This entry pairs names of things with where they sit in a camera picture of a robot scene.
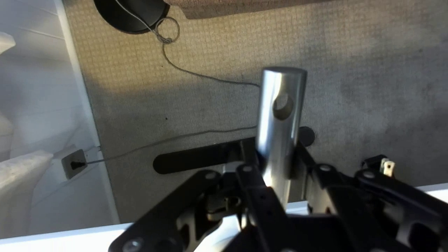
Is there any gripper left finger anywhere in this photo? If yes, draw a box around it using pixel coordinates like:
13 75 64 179
108 138 292 252

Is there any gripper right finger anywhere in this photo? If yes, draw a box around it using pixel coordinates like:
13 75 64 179
292 143 448 252

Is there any silver metal pot handle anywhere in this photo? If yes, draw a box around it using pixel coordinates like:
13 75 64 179
255 67 308 211

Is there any black caster with metal tab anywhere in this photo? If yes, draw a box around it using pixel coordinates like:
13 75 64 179
362 155 396 177

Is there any black flat furniture foot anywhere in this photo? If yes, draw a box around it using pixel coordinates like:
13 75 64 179
153 126 316 175

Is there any black round base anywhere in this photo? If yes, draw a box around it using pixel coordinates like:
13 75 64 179
93 0 170 35

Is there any brown upholstered furniture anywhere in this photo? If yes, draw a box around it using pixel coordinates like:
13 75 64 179
164 0 335 20

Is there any wall socket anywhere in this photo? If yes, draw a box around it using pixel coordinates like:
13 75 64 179
61 149 88 180

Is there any grey cable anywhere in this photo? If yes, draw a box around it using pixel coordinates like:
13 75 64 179
85 0 261 165

